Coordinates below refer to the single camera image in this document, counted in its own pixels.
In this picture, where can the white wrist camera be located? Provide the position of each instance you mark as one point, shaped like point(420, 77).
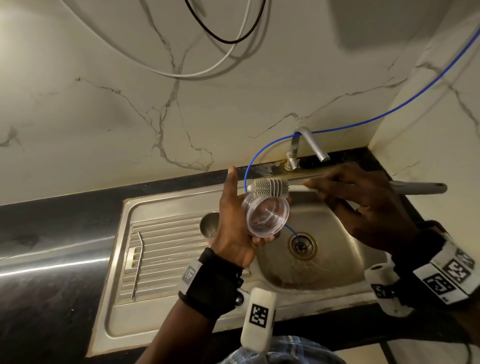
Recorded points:
point(386, 292)
point(258, 322)

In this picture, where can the bent metal straw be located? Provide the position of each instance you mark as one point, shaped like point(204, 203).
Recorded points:
point(138, 262)

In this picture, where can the person's left hand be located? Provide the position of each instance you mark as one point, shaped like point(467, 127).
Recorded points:
point(232, 228)

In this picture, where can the blue plaid clothing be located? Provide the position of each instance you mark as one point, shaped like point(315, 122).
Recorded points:
point(300, 352)

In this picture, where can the white bottle brush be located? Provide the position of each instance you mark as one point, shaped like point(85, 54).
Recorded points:
point(420, 188)

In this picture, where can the black left wrist band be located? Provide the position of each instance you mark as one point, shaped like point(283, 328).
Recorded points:
point(213, 285)

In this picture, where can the black wrist band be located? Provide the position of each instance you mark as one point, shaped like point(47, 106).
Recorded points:
point(213, 285)
point(431, 270)

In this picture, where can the person's left forearm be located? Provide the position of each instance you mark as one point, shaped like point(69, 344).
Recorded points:
point(172, 337)

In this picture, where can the pink steel tumbler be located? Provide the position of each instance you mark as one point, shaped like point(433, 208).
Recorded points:
point(210, 225)

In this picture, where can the metal faucet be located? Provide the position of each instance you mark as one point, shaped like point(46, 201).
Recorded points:
point(315, 142)

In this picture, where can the thin blue tube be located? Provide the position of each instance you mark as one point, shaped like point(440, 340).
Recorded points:
point(412, 101)

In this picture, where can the stainless steel sink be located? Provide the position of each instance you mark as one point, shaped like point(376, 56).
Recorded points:
point(150, 322)

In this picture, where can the person's right hand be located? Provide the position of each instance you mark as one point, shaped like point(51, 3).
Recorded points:
point(371, 213)

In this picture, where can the clear plastic lid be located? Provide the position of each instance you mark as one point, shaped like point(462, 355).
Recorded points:
point(268, 217)

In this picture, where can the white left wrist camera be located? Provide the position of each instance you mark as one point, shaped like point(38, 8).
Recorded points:
point(258, 322)

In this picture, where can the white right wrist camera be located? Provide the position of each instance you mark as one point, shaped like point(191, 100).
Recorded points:
point(386, 292)

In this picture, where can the black right wrist band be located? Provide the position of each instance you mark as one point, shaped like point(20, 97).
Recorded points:
point(431, 270)

